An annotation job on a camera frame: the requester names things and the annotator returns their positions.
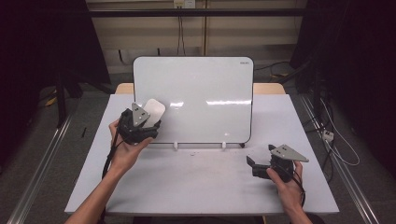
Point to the black pen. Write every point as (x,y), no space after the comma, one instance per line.
(83,132)

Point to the white whiteboard foot clip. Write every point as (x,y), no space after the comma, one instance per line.
(176,145)
(223,145)

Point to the person's left hand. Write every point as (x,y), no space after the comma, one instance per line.
(126,154)

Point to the black horizontal bar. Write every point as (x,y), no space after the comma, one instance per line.
(193,12)

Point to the white wall socket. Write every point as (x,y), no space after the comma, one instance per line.
(184,3)

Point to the white magnetic board eraser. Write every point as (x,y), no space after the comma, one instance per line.
(155,109)

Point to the black whiteboard foot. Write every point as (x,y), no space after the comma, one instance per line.
(242,145)

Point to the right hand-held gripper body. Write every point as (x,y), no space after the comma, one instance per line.
(285,154)

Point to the aluminium floor rail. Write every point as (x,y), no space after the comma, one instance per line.
(40,168)
(342,168)

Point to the white dry-erase whiteboard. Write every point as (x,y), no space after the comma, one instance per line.
(199,105)

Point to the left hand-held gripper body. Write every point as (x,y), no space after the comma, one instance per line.
(130,130)

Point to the person's right hand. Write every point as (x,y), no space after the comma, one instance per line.
(288,193)

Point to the black metal stand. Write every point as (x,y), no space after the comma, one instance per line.
(61,102)

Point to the white power adapter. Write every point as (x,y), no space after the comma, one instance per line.
(328,135)

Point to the thin brass pole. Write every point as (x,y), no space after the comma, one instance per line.
(205,28)

